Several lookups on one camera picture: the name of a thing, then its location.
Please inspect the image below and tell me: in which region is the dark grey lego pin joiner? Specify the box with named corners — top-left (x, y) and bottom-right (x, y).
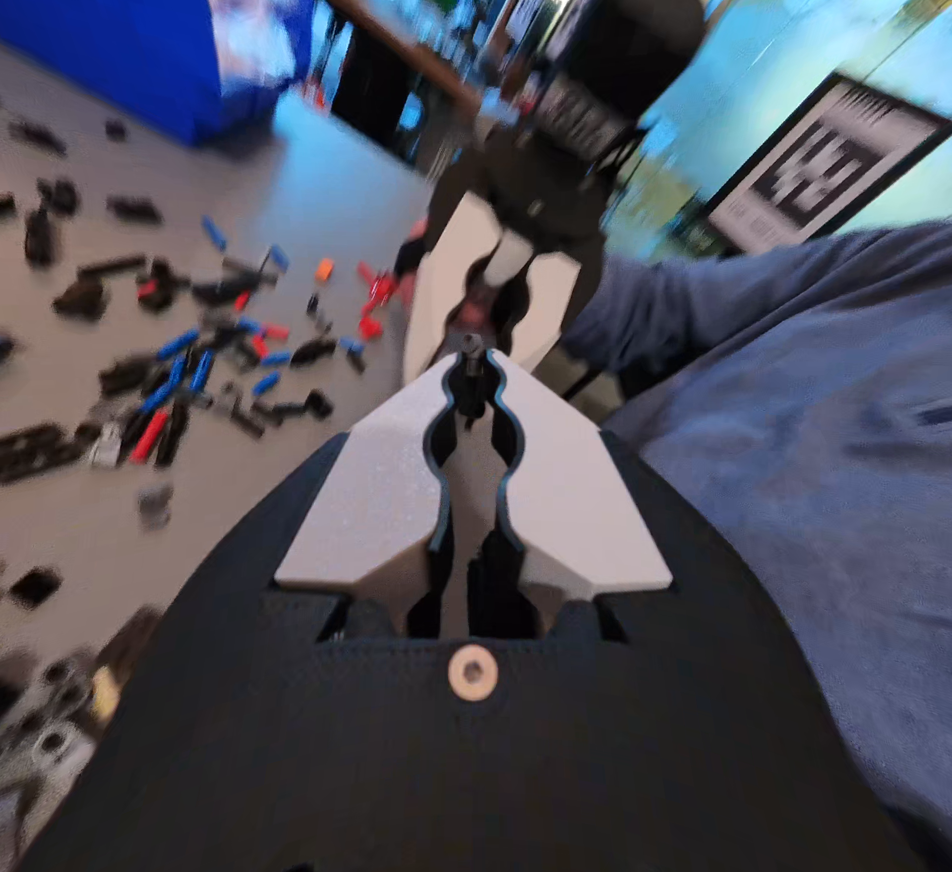
top-left (455, 333), bottom-right (489, 428)

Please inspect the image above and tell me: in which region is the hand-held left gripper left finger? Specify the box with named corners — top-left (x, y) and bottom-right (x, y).
top-left (274, 350), bottom-right (467, 639)

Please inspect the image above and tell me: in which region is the black three-hole lego beam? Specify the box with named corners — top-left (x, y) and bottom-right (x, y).
top-left (0, 424), bottom-right (75, 467)
top-left (0, 437), bottom-right (84, 484)

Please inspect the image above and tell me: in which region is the framed marker poster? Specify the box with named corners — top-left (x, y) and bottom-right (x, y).
top-left (703, 72), bottom-right (952, 257)

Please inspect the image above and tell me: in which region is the person's blue clothed torso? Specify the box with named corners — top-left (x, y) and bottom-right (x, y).
top-left (602, 221), bottom-right (952, 851)

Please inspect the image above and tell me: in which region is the small black lego tile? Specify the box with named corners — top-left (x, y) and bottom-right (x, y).
top-left (7, 567), bottom-right (65, 610)

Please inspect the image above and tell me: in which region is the person's right forearm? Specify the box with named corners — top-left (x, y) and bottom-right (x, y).
top-left (565, 247), bottom-right (745, 376)

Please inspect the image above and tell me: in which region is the wooden office desk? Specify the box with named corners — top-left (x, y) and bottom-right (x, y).
top-left (268, 0), bottom-right (486, 116)

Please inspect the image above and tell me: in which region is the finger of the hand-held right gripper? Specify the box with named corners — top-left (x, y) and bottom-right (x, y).
top-left (512, 253), bottom-right (583, 369)
top-left (402, 191), bottom-right (502, 387)

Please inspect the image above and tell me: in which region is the blue plastic bin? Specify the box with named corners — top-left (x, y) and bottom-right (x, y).
top-left (0, 0), bottom-right (318, 146)

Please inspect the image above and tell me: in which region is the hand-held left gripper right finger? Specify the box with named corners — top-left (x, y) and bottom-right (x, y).
top-left (483, 350), bottom-right (674, 639)

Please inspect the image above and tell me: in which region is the light grey lego clip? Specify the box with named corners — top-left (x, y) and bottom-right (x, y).
top-left (136, 485), bottom-right (175, 528)

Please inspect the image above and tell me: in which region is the pile of small lego pins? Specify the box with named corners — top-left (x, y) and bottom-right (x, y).
top-left (89, 314), bottom-right (374, 469)

